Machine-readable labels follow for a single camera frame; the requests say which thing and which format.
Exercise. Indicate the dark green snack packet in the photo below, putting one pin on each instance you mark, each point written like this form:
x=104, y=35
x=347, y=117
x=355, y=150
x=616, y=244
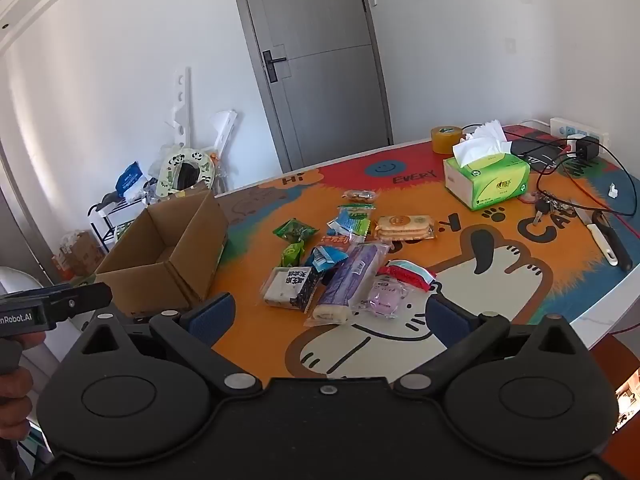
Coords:
x=295, y=230

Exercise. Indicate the blue bag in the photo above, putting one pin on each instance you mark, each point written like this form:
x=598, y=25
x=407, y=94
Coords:
x=129, y=177

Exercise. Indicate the long purple snack packet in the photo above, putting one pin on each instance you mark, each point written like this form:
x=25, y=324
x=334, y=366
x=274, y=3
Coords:
x=352, y=275

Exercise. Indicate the person's left hand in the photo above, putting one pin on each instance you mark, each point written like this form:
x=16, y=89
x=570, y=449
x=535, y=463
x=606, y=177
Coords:
x=10, y=405

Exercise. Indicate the small white clip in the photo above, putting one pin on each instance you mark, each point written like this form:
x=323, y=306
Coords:
x=613, y=189

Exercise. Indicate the panda print toilet seat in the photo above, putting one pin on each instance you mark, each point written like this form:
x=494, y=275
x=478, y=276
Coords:
x=197, y=157

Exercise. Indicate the yellow tape roll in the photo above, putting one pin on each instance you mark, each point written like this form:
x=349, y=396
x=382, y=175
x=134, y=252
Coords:
x=445, y=141

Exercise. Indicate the colourful cartoon table mat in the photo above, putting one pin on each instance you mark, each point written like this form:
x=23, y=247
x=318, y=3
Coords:
x=450, y=195

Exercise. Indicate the clear pink jelly packet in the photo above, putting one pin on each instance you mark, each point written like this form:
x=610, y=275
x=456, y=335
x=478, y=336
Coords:
x=382, y=297

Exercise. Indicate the clear brown snack packet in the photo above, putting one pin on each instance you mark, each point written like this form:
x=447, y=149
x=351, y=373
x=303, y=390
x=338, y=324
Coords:
x=359, y=196

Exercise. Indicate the short white foam board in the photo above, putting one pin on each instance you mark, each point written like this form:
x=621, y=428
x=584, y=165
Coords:
x=222, y=127

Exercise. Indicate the black white snack packet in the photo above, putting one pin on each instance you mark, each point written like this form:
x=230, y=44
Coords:
x=292, y=282

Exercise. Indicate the small brown cardboard box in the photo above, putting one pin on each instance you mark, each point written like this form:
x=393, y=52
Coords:
x=75, y=255

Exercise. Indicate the tall white foam board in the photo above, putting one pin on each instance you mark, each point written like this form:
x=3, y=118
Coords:
x=182, y=105

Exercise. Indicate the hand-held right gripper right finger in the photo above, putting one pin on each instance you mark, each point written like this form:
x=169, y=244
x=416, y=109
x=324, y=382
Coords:
x=446, y=321

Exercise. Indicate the green tissue box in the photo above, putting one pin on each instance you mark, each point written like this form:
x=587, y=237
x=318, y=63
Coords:
x=492, y=180

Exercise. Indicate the black power adapter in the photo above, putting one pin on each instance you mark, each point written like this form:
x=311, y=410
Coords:
x=586, y=149

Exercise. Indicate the black flat pad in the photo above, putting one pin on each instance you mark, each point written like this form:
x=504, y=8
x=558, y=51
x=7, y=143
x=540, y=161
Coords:
x=535, y=154

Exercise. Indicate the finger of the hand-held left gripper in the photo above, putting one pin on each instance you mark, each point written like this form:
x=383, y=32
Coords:
x=85, y=296

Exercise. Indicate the grey door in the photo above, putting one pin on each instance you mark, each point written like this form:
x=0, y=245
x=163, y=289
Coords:
x=325, y=85

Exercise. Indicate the blue green silver snack packet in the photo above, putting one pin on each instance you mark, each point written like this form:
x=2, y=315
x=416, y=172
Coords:
x=350, y=225

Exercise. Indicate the rice cracker packet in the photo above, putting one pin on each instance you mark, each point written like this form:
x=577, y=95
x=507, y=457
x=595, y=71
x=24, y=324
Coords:
x=404, y=227

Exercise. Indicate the red snack packet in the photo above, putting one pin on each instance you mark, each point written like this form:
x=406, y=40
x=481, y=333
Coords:
x=405, y=272

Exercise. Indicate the orange snack packet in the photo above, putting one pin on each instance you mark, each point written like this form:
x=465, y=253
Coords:
x=335, y=240

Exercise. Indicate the black metal rack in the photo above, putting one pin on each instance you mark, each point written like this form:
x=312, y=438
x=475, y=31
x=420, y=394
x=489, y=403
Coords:
x=107, y=200

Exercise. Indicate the bunch of keys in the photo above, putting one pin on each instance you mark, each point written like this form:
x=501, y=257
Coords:
x=542, y=206

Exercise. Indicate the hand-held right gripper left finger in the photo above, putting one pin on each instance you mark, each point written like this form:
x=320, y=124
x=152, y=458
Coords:
x=216, y=316

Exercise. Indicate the white power strip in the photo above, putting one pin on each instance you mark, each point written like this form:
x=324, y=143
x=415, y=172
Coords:
x=565, y=125

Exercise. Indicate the light green snack packet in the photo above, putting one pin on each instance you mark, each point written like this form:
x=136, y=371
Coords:
x=292, y=255

